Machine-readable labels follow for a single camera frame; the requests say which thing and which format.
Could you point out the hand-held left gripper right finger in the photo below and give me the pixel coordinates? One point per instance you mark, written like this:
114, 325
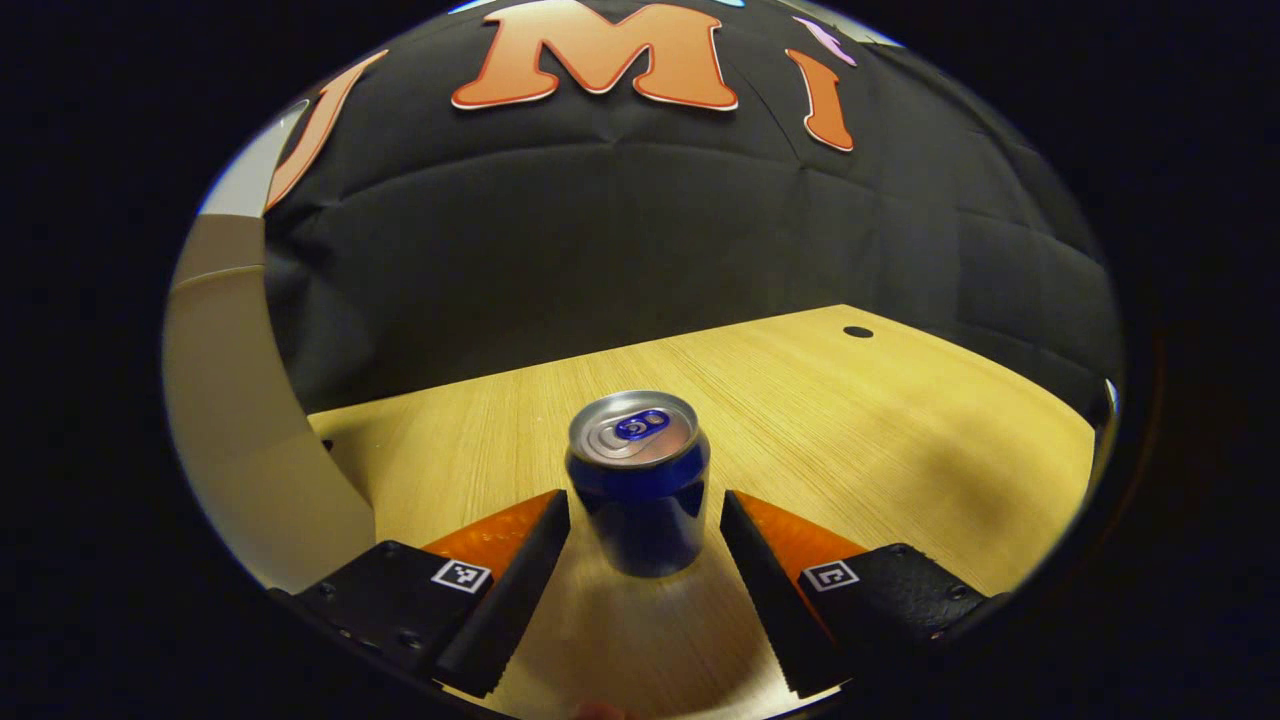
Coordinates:
765, 600

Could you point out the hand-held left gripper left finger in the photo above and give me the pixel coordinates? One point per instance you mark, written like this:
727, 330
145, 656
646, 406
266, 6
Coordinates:
510, 600

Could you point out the blue pop can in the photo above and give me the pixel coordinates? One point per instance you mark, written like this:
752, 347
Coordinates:
640, 510

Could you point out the wooden desktop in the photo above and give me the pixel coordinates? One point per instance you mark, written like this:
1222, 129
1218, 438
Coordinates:
850, 440

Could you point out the round black desk grommet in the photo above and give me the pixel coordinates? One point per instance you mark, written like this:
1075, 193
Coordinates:
858, 332

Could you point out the black backdrop cloth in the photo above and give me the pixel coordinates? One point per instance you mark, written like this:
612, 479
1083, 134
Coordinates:
600, 250

